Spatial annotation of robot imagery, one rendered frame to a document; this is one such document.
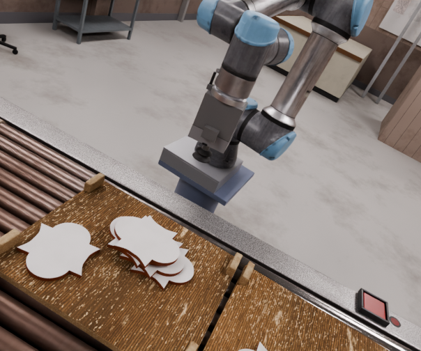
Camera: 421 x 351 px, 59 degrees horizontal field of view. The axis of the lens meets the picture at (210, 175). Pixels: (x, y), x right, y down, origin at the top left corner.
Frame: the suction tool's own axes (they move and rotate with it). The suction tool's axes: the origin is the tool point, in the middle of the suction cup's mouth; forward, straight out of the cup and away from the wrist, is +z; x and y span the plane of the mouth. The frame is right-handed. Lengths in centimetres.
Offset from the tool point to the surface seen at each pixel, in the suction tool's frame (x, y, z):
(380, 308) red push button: 5, 57, 19
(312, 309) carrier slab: -7.2, 38.0, 18.8
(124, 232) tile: -16.2, -6.9, 15.4
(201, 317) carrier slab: -23.1, 14.6, 19.4
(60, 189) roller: -6.8, -27.2, 21.1
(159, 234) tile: -11.9, -0.6, 15.2
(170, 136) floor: 213, -52, 108
